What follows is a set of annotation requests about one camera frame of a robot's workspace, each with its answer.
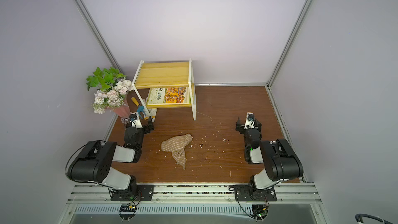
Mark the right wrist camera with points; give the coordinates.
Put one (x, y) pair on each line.
(250, 121)

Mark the aluminium mounting rail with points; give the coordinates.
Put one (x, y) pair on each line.
(197, 193)

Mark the yellow white bookshelf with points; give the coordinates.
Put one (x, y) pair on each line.
(164, 75)

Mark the circuit board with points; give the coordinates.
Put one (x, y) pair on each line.
(259, 212)
(127, 212)

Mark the left circuit board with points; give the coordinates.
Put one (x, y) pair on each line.
(127, 212)

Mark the flower bouquet in pink vase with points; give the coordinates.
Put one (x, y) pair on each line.
(112, 90)

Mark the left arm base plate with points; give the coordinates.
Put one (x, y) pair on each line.
(135, 193)

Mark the yellow handled blue tool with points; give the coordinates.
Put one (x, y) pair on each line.
(141, 111)

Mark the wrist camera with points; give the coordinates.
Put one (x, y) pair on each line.
(135, 120)
(250, 121)

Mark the colourful picture book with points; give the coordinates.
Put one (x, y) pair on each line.
(168, 96)

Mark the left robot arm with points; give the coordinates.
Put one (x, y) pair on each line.
(93, 162)

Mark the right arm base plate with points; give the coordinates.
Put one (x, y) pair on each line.
(245, 193)

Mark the right circuit board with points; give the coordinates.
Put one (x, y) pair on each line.
(259, 212)

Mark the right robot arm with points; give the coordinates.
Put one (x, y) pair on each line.
(278, 157)

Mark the striped beige cloth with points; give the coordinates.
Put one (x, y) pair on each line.
(176, 145)

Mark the white work glove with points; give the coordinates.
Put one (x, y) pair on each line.
(152, 112)

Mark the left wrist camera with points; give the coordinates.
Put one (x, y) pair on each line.
(135, 120)

